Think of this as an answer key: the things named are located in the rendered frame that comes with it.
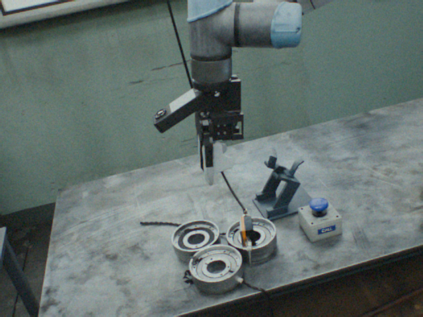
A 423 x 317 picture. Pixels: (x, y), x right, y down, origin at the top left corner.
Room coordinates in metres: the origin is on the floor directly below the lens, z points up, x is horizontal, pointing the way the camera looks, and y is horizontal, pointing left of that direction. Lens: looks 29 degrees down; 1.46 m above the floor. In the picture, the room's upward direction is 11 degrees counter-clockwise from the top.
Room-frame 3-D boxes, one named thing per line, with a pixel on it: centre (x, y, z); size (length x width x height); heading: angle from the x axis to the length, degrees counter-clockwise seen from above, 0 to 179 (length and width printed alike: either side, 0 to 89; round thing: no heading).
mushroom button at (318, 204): (0.79, -0.20, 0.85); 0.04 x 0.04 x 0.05
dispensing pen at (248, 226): (0.74, -0.04, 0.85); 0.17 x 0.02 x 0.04; 175
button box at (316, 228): (0.79, -0.21, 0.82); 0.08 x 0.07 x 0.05; 97
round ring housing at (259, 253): (0.77, -0.05, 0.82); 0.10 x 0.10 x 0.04
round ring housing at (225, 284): (0.70, 0.03, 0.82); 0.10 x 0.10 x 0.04
